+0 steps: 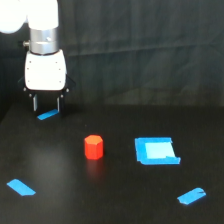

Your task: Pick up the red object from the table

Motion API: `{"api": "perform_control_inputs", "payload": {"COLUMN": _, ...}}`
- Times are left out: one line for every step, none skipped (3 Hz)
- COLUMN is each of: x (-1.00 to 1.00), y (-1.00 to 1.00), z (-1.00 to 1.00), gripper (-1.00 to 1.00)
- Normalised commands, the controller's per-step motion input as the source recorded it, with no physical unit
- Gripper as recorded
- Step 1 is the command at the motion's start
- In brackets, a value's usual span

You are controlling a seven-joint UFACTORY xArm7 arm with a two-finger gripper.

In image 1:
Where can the blue tape strip top left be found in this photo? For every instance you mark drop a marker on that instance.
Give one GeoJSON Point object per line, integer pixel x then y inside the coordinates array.
{"type": "Point", "coordinates": [47, 114]}

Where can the blue tape strip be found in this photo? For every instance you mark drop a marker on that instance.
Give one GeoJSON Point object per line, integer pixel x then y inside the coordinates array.
{"type": "Point", "coordinates": [191, 196]}
{"type": "Point", "coordinates": [21, 188]}
{"type": "Point", "coordinates": [47, 114]}

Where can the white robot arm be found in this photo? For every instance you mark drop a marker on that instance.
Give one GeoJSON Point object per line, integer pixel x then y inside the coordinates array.
{"type": "Point", "coordinates": [42, 17]}

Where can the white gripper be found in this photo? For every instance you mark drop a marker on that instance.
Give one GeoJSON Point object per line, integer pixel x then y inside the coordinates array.
{"type": "Point", "coordinates": [46, 73]}

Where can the blue tape strip bottom right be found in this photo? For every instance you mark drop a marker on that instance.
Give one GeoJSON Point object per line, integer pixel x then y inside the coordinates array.
{"type": "Point", "coordinates": [191, 196]}

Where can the red hexagonal block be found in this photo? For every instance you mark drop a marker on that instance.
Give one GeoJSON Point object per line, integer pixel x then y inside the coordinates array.
{"type": "Point", "coordinates": [93, 147]}

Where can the blue tape square marker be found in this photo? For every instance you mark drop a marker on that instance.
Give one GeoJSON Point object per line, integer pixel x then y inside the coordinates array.
{"type": "Point", "coordinates": [155, 151]}

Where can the blue tape strip bottom left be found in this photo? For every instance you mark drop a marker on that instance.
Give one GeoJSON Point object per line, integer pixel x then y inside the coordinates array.
{"type": "Point", "coordinates": [21, 188]}

